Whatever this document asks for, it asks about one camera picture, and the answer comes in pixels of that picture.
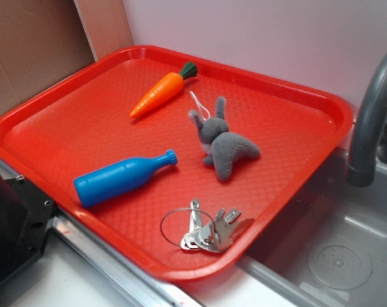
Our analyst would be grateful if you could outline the silver keys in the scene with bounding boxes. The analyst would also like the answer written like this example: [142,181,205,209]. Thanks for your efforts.
[160,197,255,254]

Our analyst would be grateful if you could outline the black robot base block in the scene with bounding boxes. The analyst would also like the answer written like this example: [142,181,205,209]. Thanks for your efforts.
[0,175,56,288]

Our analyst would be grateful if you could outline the grey plush bunny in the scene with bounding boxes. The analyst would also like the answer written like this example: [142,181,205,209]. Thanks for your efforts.
[188,91,261,182]

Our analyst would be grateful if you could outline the orange toy carrot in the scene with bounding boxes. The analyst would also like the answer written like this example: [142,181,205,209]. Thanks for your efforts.
[129,62,198,118]

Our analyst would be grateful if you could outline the blue toy bottle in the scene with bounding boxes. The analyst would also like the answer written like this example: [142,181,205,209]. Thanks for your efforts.
[74,150,178,208]

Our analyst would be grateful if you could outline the red plastic tray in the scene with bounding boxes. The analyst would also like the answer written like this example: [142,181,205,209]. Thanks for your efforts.
[0,46,353,282]

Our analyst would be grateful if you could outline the grey toy sink basin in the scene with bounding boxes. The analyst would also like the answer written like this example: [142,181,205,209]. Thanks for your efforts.
[239,149,387,306]

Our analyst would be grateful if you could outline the brown cardboard panel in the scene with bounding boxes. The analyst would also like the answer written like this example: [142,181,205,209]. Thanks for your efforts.
[0,1,94,116]

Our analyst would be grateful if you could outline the grey toy faucet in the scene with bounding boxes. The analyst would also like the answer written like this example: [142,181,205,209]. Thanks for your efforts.
[346,54,387,187]

